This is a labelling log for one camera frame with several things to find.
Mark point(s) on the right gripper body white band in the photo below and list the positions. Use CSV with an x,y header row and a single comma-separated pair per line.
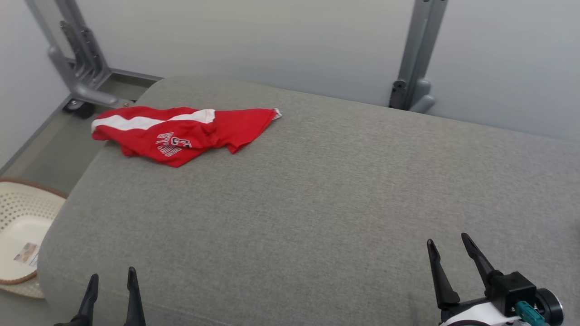
x,y
476,314

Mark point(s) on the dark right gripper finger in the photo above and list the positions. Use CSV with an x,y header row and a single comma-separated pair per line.
x,y
442,285
478,258

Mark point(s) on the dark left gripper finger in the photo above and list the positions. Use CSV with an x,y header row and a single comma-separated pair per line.
x,y
88,303
134,303

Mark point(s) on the paper label sticker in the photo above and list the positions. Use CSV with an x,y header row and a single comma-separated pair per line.
x,y
26,253

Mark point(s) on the cream plastic laundry basket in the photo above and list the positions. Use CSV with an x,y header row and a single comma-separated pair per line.
x,y
27,208

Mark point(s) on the red shirt with white stripe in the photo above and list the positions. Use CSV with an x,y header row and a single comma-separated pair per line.
x,y
181,131

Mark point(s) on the black caster wheel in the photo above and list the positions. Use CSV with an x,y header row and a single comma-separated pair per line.
x,y
79,109

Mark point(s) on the grey metal frame post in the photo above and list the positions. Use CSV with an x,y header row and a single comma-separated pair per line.
x,y
419,54

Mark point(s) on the grey metal frame leg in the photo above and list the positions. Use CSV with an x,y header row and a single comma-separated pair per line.
x,y
79,59

